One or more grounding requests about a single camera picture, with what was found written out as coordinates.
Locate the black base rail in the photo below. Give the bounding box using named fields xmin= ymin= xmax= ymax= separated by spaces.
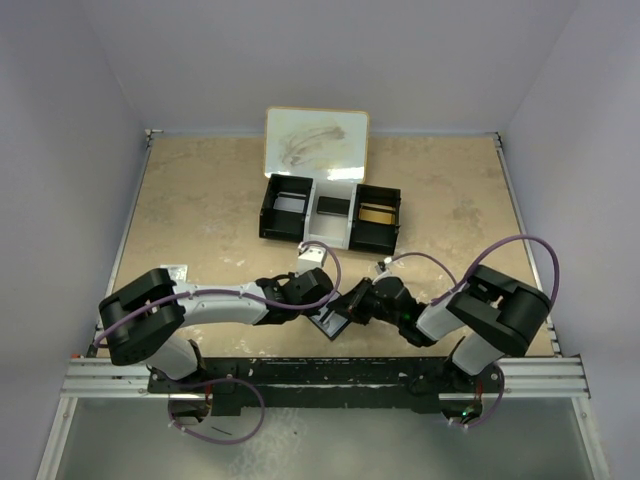
xmin=148 ymin=357 xmax=504 ymax=416

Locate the clear plastic packet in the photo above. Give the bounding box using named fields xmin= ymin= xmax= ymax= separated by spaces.
xmin=161 ymin=264 xmax=188 ymax=282

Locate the white board with wooden frame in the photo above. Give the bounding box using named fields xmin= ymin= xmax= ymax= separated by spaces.
xmin=264 ymin=106 xmax=370 ymax=183

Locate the silver card in tray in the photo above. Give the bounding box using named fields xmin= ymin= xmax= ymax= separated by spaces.
xmin=273 ymin=192 xmax=307 ymax=213

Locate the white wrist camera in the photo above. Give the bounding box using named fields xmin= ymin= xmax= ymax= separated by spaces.
xmin=373 ymin=257 xmax=394 ymax=283
xmin=295 ymin=243 xmax=328 ymax=275

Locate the aluminium table frame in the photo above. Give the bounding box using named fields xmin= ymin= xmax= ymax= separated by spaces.
xmin=37 ymin=129 xmax=611 ymax=480

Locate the black leather card holder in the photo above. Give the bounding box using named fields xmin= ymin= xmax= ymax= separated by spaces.
xmin=309 ymin=308 xmax=351 ymax=341

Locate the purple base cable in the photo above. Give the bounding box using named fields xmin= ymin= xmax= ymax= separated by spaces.
xmin=167 ymin=374 xmax=267 ymax=444
xmin=447 ymin=369 xmax=506 ymax=431

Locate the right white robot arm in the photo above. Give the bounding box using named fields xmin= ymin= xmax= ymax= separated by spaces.
xmin=328 ymin=265 xmax=552 ymax=391

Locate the black and white compartment tray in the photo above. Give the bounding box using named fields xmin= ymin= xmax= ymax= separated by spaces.
xmin=259 ymin=174 xmax=401 ymax=255

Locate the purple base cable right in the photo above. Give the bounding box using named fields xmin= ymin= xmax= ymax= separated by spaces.
xmin=447 ymin=369 xmax=506 ymax=431

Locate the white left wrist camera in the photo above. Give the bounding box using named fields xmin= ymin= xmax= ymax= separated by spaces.
xmin=295 ymin=243 xmax=328 ymax=275

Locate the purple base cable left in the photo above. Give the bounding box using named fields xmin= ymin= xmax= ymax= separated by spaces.
xmin=167 ymin=374 xmax=267 ymax=444

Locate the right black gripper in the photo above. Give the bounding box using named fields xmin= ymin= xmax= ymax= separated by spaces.
xmin=327 ymin=277 xmax=402 ymax=327

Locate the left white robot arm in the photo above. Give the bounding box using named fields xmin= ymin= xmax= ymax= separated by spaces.
xmin=94 ymin=267 xmax=335 ymax=392

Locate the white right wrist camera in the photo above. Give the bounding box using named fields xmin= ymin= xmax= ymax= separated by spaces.
xmin=373 ymin=257 xmax=394 ymax=283

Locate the gold card in tray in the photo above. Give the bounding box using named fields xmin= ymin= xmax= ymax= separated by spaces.
xmin=358 ymin=203 xmax=396 ymax=225

